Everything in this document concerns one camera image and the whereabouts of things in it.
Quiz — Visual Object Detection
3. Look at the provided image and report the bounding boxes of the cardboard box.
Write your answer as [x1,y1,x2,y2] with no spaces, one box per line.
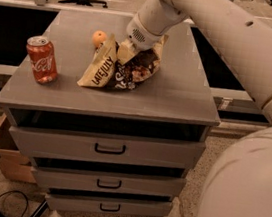
[0,114,35,183]

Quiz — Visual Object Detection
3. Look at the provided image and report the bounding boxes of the orange fruit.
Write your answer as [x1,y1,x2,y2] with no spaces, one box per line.
[91,30,108,48]

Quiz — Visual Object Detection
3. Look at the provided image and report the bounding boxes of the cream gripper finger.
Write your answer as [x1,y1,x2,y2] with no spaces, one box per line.
[117,39,139,65]

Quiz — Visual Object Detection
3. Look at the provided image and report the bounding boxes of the middle grey drawer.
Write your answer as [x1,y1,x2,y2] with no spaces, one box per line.
[31,167,186,197]

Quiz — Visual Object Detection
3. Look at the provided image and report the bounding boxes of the brown chip bag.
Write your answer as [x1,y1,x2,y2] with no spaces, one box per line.
[77,34,168,90]

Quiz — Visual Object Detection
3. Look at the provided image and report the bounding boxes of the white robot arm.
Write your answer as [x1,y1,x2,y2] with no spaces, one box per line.
[117,0,272,217]

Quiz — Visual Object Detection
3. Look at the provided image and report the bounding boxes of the grey drawer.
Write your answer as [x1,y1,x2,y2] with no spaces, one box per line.
[46,194,173,217]
[9,126,206,169]
[31,167,186,197]

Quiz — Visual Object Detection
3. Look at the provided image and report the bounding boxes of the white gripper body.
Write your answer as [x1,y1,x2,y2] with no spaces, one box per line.
[126,14,164,51]

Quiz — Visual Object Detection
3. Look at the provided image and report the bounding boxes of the red coke can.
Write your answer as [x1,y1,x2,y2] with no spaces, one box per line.
[26,35,58,84]

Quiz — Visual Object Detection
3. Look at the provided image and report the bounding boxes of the top grey drawer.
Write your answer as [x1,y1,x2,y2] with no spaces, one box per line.
[9,126,206,169]

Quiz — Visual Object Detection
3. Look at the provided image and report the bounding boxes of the black floor cable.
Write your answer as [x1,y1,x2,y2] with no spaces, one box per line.
[0,187,32,217]

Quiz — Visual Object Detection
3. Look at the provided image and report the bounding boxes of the bottom grey drawer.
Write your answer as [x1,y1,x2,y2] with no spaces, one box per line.
[46,194,173,217]

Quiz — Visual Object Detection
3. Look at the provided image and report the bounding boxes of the grey drawer cabinet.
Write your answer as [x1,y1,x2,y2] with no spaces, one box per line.
[0,0,235,217]

